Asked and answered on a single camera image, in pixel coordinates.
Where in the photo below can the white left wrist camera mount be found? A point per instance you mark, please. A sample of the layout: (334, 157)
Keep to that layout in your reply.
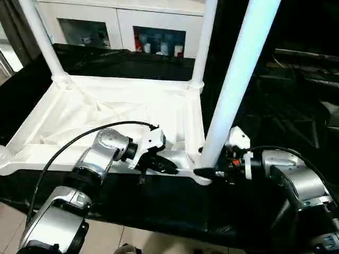
(148, 142)

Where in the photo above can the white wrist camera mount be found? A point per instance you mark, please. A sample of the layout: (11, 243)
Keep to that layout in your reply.
(148, 142)
(238, 138)

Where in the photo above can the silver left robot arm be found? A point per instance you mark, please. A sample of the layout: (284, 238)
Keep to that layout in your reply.
(100, 153)

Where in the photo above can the white plastic table leg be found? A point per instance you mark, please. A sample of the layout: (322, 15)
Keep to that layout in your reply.
(238, 79)
(42, 42)
(204, 37)

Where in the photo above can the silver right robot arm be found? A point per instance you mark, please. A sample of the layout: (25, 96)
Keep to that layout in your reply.
(296, 177)

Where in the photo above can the grey curtain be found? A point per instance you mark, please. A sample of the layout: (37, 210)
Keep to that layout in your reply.
(18, 26)

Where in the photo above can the white cabinet with glass doors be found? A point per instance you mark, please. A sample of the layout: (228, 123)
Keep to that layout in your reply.
(127, 16)

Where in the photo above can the grey left robot foot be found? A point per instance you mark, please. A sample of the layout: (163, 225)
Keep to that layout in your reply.
(127, 249)

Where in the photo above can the black mat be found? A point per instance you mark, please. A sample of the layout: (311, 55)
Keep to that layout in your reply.
(175, 211)

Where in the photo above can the black metal bar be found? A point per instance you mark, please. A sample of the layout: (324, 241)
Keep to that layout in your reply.
(310, 55)

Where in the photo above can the white plastic table top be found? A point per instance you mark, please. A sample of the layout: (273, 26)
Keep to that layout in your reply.
(106, 106)

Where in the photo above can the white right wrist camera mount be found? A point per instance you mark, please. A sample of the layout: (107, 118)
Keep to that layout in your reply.
(238, 138)

